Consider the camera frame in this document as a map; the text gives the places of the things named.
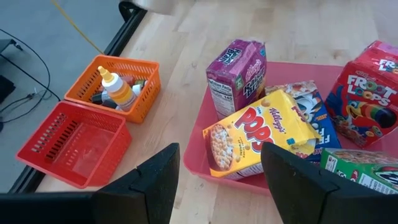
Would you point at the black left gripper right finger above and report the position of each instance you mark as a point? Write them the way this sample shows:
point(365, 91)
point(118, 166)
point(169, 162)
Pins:
point(304, 196)

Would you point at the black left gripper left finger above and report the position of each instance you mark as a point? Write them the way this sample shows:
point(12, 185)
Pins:
point(146, 196)

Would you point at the green Apple Jacks box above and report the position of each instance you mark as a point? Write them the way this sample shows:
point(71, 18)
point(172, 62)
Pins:
point(357, 168)

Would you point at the blue Frosted Flakes box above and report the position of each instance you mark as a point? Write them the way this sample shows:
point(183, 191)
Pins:
point(320, 124)

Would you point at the yellow Corn Pops box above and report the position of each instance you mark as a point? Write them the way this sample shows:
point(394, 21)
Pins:
point(258, 133)

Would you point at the dark-label dropper bottle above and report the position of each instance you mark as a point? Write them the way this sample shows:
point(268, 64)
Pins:
point(137, 89)

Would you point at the black dropper bottle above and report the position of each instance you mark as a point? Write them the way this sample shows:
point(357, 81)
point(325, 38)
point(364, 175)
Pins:
point(101, 99)

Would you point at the yellow dropper bottle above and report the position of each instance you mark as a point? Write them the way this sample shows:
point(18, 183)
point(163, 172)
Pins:
point(119, 90)

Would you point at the red Froot Loops box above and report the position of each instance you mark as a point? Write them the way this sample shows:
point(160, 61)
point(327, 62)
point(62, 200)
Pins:
point(363, 102)

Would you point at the brown-label dropper bottle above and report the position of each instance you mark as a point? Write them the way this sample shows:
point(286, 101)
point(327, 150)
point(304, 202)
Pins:
point(129, 80)

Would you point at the pink translucent plastic bin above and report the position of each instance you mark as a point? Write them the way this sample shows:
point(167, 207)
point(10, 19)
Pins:
point(295, 73)

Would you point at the purple Raisin Bran box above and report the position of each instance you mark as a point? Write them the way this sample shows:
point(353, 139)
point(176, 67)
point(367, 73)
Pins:
point(236, 77)

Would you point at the red plastic basket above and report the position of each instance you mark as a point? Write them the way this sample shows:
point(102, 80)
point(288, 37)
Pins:
point(77, 149)

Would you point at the orange plastic basket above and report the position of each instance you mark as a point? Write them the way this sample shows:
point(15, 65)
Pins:
point(143, 102)

